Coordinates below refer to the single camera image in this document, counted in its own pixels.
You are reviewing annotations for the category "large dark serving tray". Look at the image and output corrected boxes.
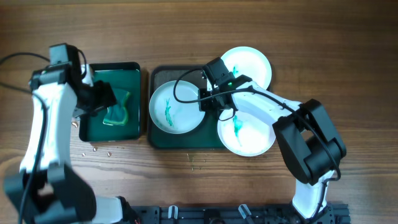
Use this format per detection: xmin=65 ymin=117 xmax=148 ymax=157
xmin=147 ymin=65 xmax=224 ymax=150

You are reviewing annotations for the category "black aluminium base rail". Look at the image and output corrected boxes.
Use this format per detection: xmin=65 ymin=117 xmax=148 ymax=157
xmin=132 ymin=203 xmax=351 ymax=224

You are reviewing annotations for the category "white plate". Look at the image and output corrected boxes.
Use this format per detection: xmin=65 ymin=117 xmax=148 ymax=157
xmin=217 ymin=109 xmax=275 ymax=157
xmin=221 ymin=46 xmax=272 ymax=90
xmin=149 ymin=80 xmax=205 ymax=134

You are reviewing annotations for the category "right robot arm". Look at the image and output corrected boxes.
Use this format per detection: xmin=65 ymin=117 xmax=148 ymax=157
xmin=199 ymin=57 xmax=346 ymax=223

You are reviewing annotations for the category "green water basin tray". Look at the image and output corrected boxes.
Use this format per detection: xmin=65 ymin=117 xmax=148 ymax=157
xmin=79 ymin=62 xmax=141 ymax=142

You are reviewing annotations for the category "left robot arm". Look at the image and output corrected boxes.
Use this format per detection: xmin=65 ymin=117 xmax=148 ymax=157
xmin=4 ymin=43 xmax=139 ymax=223

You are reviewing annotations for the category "green yellow sponge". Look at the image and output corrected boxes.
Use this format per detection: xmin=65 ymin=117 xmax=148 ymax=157
xmin=103 ymin=88 xmax=131 ymax=126

